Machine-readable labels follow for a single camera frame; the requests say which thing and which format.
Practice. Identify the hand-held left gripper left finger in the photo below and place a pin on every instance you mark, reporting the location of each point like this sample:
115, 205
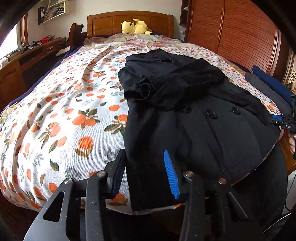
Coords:
116, 176

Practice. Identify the wooden bed headboard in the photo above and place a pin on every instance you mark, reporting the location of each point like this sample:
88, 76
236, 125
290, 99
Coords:
104, 23

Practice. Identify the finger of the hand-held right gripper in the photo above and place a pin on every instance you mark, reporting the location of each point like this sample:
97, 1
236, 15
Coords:
276, 117

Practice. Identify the wooden chair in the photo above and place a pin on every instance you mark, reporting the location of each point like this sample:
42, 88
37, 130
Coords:
75, 32

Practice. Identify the window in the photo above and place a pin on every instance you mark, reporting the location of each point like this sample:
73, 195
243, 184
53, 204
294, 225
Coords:
11, 39

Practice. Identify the cream wall shelf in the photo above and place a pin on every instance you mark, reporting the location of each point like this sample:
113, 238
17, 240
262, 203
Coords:
67, 7

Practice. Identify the wooden door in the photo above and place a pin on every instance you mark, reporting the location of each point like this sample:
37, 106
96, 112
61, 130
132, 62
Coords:
292, 76

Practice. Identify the wooden slatted wardrobe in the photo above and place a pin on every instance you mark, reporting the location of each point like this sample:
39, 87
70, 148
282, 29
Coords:
242, 34

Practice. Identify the folded grey clothes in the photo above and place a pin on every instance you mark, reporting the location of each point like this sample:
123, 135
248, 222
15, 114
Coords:
266, 95

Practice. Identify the wooden desk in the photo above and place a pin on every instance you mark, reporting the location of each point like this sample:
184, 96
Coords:
11, 74

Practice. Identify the folded blue clothes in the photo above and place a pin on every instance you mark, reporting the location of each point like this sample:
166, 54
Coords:
270, 83

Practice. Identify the person's right hand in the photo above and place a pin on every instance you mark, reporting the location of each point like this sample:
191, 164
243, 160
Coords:
291, 143

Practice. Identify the black double-breasted coat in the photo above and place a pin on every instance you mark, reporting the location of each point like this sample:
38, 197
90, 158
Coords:
208, 139

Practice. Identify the black binders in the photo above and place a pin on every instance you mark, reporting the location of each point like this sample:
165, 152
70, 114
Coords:
41, 15

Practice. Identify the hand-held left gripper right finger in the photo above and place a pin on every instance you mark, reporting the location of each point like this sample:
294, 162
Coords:
171, 173

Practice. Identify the orange fruit print bed sheet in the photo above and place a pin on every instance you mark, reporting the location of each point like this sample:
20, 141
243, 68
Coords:
69, 115

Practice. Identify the pink floral blanket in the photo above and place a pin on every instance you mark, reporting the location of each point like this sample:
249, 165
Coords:
138, 40

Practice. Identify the black desk gadget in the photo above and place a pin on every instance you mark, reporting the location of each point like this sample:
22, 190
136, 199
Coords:
31, 45

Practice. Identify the yellow plush toy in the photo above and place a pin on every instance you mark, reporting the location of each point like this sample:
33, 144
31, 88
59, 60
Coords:
136, 26

